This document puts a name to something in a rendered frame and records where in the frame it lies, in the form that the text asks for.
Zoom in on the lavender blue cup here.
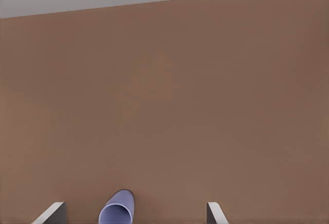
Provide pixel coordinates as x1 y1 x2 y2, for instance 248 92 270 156
98 189 136 224

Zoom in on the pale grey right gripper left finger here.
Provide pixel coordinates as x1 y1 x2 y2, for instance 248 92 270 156
31 201 67 224

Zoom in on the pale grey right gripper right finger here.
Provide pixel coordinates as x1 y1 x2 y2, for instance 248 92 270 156
207 201 229 224

